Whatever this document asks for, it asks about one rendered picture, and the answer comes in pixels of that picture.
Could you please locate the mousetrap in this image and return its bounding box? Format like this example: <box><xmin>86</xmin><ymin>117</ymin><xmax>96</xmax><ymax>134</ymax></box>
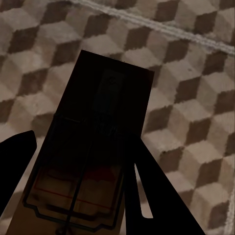
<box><xmin>6</xmin><ymin>50</ymin><xmax>155</xmax><ymax>235</ymax></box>

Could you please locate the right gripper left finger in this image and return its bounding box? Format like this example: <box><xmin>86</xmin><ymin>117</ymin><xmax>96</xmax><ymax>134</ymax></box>
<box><xmin>0</xmin><ymin>130</ymin><xmax>37</xmax><ymax>217</ymax></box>

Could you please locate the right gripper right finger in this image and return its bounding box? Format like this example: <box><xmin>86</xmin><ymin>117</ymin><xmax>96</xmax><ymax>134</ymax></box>
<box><xmin>122</xmin><ymin>130</ymin><xmax>206</xmax><ymax>235</ymax></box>

